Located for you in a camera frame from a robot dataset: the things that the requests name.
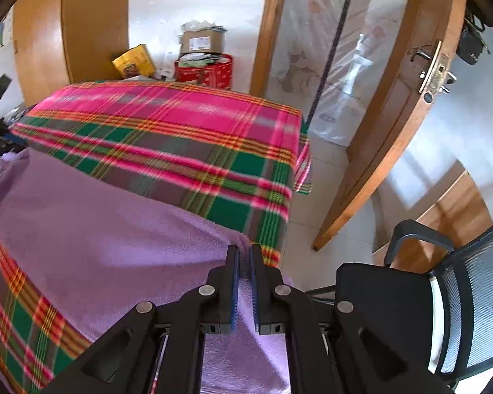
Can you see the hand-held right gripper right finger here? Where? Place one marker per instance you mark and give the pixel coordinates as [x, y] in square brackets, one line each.
[255, 295]

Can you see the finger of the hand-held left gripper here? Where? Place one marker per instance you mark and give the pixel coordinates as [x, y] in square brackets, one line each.
[0, 139]

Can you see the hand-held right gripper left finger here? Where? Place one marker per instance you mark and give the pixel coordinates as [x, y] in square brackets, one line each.
[233, 295]

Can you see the purple fleece pants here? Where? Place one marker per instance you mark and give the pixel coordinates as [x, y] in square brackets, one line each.
[107, 254]

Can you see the wooden wardrobe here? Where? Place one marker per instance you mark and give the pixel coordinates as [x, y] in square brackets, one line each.
[86, 28]

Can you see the black mesh office chair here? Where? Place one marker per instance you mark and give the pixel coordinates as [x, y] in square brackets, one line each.
[378, 287]

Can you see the yellow box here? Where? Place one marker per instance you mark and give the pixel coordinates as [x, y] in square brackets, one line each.
[133, 61]

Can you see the pink plaid blanket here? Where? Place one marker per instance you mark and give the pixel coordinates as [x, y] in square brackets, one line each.
[168, 131]

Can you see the small white carton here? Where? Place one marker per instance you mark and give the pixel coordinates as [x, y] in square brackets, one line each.
[169, 63]

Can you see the red tin box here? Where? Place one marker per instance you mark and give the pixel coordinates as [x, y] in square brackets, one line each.
[205, 76]

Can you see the cardboard box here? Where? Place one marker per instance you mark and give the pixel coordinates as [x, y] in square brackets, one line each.
[201, 42]

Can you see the crumpled white plastic bag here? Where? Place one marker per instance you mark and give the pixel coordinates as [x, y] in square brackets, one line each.
[197, 26]

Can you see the wooden board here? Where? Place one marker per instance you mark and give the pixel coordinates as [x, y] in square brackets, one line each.
[456, 213]

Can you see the wooden door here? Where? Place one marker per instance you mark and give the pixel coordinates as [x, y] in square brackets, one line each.
[394, 111]

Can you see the clear plastic door curtain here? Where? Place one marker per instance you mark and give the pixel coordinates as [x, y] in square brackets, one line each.
[332, 69]

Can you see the dark patterned hanging bag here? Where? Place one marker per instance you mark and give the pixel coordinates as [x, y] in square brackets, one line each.
[470, 47]

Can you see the black hanging bag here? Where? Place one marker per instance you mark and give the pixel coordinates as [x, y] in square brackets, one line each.
[478, 18]

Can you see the wooden door frame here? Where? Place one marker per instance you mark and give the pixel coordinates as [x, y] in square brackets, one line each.
[267, 41]

